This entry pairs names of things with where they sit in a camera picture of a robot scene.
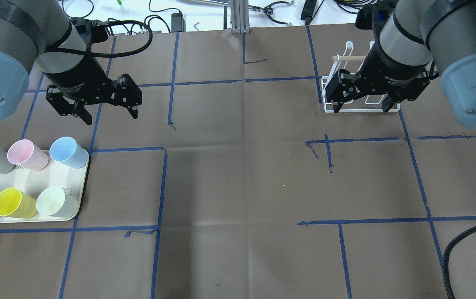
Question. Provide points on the yellow plastic cup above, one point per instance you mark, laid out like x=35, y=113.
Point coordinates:
x=17, y=204

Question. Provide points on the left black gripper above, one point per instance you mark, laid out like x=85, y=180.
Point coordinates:
x=78, y=78

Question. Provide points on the black power adapter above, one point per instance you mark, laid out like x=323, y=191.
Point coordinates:
x=177, y=22

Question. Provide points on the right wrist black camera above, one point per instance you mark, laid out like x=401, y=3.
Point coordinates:
x=375, y=14

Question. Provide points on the cream plastic tray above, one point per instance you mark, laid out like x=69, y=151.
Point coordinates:
x=33, y=182

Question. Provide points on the aluminium frame post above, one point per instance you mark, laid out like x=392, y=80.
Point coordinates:
x=240, y=16

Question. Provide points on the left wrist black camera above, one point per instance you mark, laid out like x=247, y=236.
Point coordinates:
x=91, y=31

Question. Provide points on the pink plastic cup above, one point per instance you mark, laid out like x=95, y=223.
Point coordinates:
x=26, y=154

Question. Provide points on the light blue plastic cup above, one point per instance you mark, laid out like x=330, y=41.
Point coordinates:
x=67, y=151

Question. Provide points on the wrist black camera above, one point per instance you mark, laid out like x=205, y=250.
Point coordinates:
x=91, y=31
x=375, y=14

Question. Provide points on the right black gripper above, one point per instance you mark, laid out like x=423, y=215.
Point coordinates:
x=391, y=69

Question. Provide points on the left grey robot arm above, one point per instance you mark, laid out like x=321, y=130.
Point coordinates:
x=40, y=33

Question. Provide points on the pale green plastic cup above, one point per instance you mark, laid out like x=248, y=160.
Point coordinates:
x=57, y=202

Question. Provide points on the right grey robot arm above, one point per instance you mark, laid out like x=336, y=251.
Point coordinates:
x=415, y=40

